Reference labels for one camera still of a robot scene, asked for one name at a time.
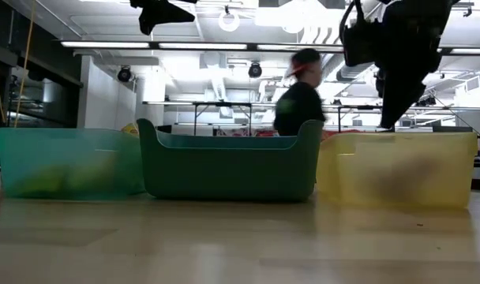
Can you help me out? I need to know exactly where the dark teal plastic bin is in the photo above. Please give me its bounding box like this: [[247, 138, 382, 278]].
[[136, 118, 324, 203]]

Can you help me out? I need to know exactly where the yellow translucent bin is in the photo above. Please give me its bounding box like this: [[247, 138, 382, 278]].
[[317, 132, 478, 209]]

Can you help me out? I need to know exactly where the red candy pack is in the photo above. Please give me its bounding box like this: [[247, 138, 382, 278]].
[[372, 155, 441, 202]]

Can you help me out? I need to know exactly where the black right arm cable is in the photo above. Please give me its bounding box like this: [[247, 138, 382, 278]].
[[339, 0, 366, 28]]

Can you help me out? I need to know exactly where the light green translucent bin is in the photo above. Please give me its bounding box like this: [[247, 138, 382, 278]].
[[0, 126, 146, 200]]

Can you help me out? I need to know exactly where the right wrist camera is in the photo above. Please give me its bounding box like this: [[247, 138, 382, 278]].
[[339, 18, 381, 67]]

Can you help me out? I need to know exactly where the red white striped object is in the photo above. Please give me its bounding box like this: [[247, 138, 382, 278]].
[[215, 127, 246, 138]]

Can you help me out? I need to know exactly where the silver air duct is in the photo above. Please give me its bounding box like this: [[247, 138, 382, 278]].
[[336, 50, 383, 82]]

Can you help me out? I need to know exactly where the yellow candy pack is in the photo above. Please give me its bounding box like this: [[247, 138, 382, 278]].
[[72, 153, 118, 195], [121, 122, 140, 137], [22, 165, 73, 197]]

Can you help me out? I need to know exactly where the black folding table frame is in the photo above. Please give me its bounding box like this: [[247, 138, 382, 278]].
[[192, 101, 253, 137], [337, 105, 397, 133]]

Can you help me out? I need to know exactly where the ceiling strip light rail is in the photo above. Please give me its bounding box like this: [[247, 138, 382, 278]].
[[60, 39, 480, 56]]

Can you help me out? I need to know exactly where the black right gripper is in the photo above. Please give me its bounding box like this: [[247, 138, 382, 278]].
[[376, 0, 460, 129]]

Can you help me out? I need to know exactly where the person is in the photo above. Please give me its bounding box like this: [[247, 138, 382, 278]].
[[273, 47, 328, 137]]

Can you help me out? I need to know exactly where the white ring ceiling lamp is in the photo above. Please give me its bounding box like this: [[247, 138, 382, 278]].
[[218, 10, 241, 33]]

